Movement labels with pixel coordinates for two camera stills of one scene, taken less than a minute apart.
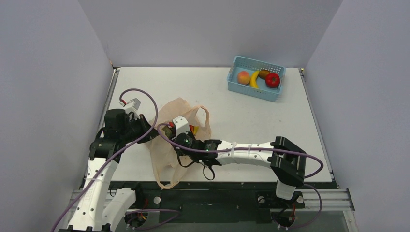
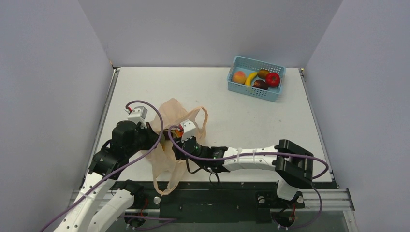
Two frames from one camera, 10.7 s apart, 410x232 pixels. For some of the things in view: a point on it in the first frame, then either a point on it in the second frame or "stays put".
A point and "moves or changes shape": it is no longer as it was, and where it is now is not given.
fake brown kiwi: (262, 73) stays put
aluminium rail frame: (338, 201) stays put
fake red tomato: (272, 80) stays put
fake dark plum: (168, 131) moves or changes shape
